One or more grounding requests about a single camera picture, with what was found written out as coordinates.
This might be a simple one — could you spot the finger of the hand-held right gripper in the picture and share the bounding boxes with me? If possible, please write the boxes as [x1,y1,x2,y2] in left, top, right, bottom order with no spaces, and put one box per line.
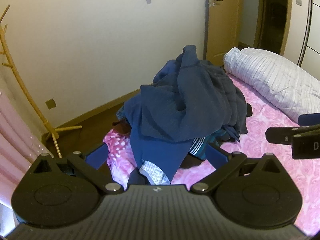
[299,114,320,126]
[265,124,320,144]

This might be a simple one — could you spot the teal garment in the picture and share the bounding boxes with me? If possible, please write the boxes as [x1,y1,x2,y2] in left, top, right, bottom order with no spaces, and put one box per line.
[116,106,131,121]

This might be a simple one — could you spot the wooden door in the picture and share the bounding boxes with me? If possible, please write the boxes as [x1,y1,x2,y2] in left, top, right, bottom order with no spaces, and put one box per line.
[206,0,243,61]

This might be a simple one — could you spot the dark navy garment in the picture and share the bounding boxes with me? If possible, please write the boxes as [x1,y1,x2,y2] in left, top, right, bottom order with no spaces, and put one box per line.
[140,45,248,142]

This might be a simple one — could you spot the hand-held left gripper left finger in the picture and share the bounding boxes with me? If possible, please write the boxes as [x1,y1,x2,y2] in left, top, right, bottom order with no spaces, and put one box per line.
[31,142,124,194]

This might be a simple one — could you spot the wooden coat rack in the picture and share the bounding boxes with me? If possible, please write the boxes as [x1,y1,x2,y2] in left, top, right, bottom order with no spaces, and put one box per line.
[0,4,83,158]

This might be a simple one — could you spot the pink curtain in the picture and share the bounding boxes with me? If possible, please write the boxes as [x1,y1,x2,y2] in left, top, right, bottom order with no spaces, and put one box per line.
[0,77,54,207]

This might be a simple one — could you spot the royal blue garment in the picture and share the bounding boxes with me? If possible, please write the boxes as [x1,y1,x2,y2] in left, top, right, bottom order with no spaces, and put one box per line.
[124,59,193,183]

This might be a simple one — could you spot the wooden door frame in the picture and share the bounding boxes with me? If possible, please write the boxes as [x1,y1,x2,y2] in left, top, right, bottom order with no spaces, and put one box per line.
[254,0,293,56]

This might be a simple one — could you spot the white wardrobe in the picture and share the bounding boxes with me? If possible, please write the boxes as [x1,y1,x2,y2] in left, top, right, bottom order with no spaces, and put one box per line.
[297,0,320,68]

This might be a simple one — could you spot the white blue patterned garment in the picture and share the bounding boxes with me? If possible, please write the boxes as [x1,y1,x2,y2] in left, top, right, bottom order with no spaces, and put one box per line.
[139,161,172,186]

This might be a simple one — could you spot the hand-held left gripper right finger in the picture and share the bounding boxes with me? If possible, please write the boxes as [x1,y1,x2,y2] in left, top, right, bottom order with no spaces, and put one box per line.
[190,142,284,194]

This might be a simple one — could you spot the dark brown cloth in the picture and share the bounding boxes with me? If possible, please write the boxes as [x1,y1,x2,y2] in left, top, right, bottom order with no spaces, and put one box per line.
[112,120,132,134]

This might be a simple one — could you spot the blue white striped garment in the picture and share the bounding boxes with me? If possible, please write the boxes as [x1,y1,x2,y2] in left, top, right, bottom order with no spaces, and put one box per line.
[188,137,208,159]

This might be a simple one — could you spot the pink floral bed sheet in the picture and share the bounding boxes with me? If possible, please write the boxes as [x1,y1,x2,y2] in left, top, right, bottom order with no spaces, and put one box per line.
[104,72,320,236]

